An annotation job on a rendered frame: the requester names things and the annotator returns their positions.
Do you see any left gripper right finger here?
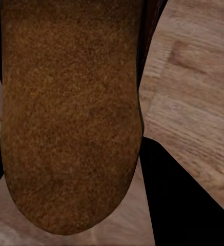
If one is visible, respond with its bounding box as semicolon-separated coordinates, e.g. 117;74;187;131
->
139;137;224;246

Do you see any sandal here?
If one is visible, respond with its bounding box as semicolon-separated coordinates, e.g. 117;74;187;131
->
0;0;168;236

